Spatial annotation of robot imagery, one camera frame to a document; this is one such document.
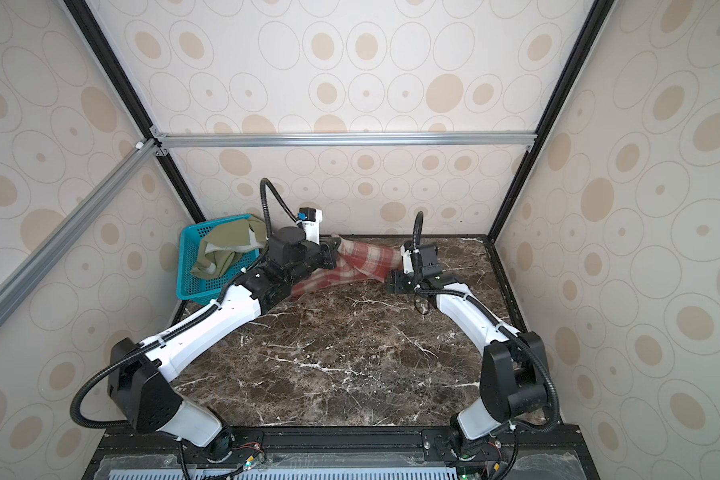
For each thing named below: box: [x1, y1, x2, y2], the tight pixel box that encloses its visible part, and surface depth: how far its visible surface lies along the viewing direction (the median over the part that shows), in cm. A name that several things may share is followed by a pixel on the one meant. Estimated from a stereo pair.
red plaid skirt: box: [291, 235, 403, 297], surface depth 85 cm
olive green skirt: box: [190, 216, 267, 279], surface depth 105 cm
